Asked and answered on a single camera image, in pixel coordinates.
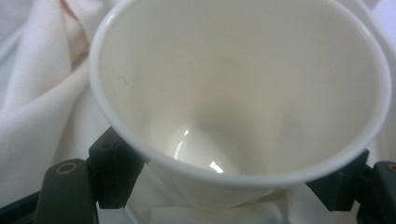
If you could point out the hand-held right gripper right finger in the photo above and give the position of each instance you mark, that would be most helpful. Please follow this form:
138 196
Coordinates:
341 189

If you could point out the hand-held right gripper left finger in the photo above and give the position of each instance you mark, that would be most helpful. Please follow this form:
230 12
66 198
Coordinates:
113 174

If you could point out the white patterned tote bag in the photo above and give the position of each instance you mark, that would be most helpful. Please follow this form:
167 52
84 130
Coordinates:
40 109

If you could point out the white paper cup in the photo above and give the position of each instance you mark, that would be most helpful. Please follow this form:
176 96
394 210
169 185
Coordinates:
236 77

